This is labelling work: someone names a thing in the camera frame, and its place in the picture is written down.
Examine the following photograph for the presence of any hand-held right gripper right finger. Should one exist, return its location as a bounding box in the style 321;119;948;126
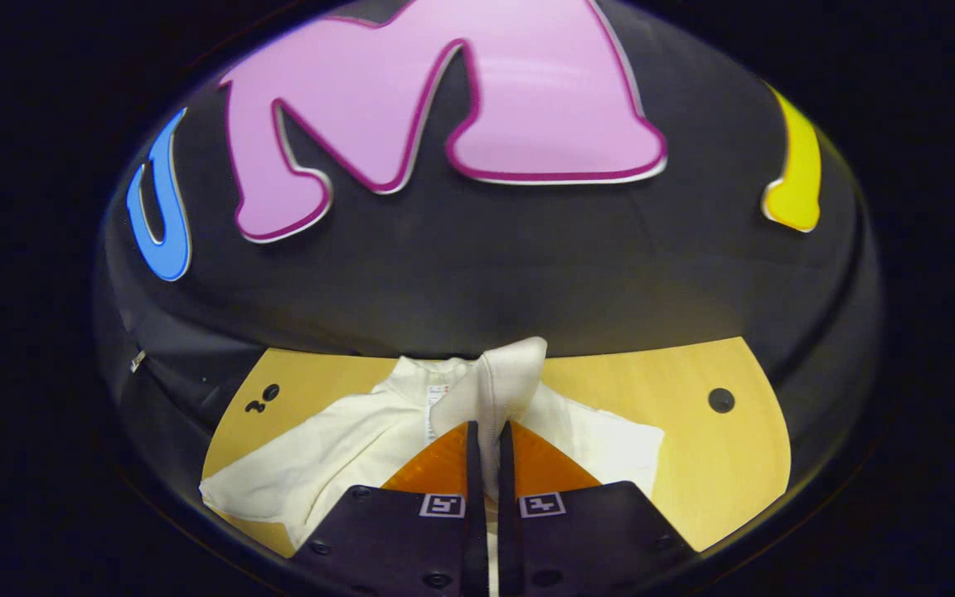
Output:
497;420;694;597

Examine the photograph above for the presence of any white garment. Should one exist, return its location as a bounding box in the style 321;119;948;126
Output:
200;336;666;597

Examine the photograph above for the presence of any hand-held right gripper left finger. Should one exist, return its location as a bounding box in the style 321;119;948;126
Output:
291;420;491;597

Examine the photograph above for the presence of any black backdrop cloth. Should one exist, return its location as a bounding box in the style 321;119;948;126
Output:
95;0;885;531

